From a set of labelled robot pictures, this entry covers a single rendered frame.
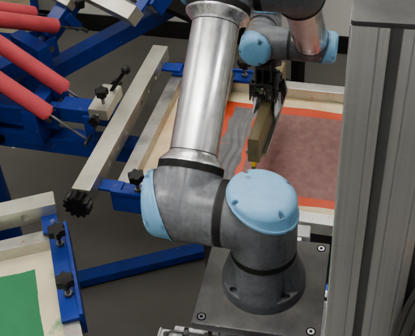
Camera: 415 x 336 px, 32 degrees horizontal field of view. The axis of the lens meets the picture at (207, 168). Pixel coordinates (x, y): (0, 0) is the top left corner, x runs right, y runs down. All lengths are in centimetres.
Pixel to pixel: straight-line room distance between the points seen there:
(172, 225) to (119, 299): 178
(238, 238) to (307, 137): 97
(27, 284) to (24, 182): 177
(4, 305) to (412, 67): 138
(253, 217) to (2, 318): 81
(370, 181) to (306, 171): 138
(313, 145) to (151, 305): 113
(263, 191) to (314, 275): 25
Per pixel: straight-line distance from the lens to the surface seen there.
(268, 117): 192
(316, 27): 149
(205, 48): 128
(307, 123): 218
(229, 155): 206
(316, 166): 203
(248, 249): 121
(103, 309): 296
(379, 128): 62
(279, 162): 204
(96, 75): 418
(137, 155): 205
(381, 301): 76
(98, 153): 199
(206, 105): 125
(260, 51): 168
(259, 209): 116
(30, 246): 187
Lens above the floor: 231
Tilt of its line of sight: 42 degrees down
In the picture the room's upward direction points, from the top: 4 degrees counter-clockwise
